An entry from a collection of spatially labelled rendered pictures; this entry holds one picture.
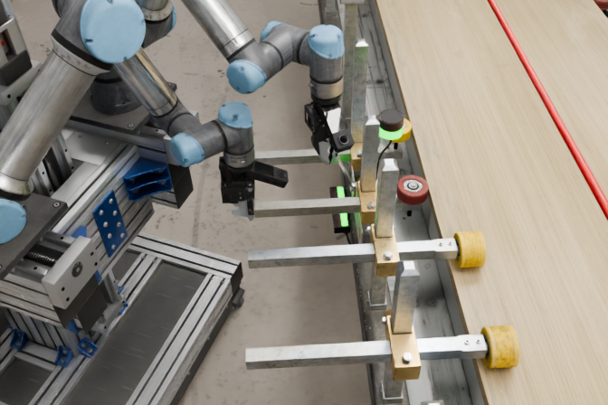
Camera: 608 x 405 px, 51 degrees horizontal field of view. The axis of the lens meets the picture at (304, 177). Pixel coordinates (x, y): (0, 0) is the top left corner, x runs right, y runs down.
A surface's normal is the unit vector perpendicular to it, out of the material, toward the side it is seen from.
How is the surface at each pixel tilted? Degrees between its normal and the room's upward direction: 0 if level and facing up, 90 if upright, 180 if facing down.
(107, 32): 85
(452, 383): 0
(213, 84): 0
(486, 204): 0
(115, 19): 85
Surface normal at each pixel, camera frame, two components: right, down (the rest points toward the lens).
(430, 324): -0.03, -0.73
